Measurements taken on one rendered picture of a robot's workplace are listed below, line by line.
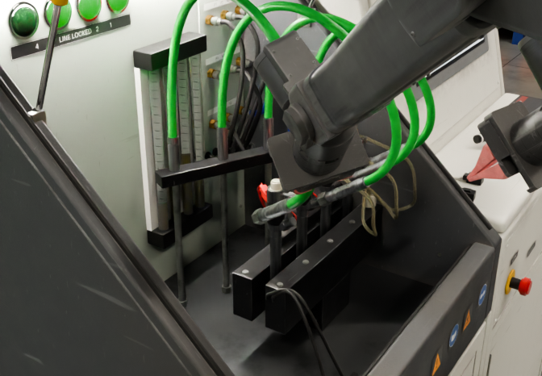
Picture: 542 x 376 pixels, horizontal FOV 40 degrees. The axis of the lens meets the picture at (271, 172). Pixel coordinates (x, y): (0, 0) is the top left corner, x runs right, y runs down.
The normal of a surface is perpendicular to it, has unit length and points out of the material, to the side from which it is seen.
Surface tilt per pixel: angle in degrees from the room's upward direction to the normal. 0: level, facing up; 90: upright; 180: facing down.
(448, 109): 76
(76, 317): 90
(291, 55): 45
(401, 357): 0
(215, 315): 0
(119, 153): 90
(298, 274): 0
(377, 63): 115
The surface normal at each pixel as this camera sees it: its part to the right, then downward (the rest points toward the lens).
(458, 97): 0.81, 0.01
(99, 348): -0.55, 0.36
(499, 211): 0.00, -0.90
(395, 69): -0.83, 0.54
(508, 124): 0.47, -0.41
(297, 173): 0.05, -0.27
